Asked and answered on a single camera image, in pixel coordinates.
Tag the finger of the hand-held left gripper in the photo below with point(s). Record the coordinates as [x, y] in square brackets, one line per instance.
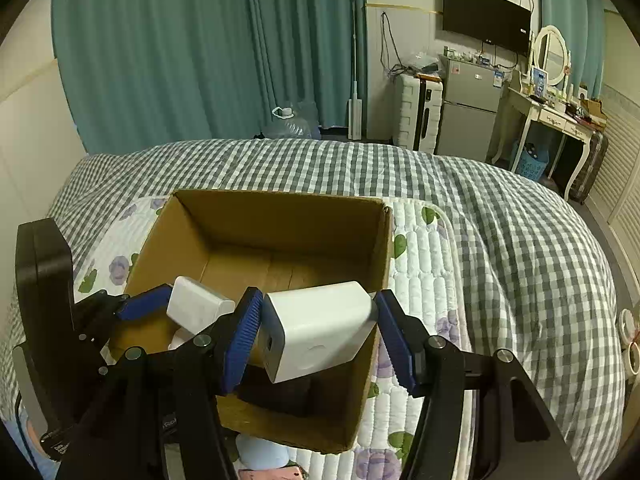
[145, 304]

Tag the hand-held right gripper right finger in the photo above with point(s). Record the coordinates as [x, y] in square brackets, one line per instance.
[396, 345]

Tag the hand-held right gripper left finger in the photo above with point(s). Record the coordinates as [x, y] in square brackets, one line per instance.
[241, 347]

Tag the large white charger block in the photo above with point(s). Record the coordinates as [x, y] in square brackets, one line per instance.
[320, 330]

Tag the brown cardboard box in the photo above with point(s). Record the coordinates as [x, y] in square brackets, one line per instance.
[250, 230]

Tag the floral quilted mat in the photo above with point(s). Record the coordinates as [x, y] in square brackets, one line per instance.
[425, 280]

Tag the light blue soft object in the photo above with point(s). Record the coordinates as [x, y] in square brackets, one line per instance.
[260, 452]

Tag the pink flat object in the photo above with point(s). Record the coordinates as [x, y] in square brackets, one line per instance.
[272, 475]

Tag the blue denim cloth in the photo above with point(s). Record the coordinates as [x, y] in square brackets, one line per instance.
[27, 447]

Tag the bed with checkered cover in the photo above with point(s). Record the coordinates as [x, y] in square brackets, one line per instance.
[510, 220]

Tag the blue plastic basket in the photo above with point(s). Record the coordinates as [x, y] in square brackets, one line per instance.
[530, 162]

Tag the clear water jug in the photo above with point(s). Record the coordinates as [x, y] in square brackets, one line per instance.
[292, 122]

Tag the white flat mop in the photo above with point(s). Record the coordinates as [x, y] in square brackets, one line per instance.
[356, 115]

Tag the tape rolls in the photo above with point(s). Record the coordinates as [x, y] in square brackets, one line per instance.
[629, 330]

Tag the white suitcase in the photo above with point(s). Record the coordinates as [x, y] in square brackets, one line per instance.
[410, 110]

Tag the silver fridge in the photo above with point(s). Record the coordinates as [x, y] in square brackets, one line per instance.
[470, 110]

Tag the wide teal curtain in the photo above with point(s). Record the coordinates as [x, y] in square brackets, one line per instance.
[150, 50]

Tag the dark suitcase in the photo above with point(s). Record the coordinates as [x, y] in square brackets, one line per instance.
[592, 165]

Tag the white dressing table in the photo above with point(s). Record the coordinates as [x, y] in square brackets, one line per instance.
[545, 115]

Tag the clear plastic bag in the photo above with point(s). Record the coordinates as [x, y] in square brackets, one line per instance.
[420, 62]

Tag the white louvered wardrobe door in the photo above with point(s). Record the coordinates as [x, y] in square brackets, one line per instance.
[620, 160]

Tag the blue labelled box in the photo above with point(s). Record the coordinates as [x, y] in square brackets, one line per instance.
[540, 76]

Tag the brown small box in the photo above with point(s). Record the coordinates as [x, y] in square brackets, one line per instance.
[594, 109]

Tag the narrow teal curtain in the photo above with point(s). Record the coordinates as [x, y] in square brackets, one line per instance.
[310, 35]

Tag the white oval mirror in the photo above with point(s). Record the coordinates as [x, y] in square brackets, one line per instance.
[550, 55]

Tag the teal curtain beside mirror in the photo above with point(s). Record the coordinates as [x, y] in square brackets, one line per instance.
[575, 10]

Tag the black wall television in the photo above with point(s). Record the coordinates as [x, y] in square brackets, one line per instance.
[485, 17]

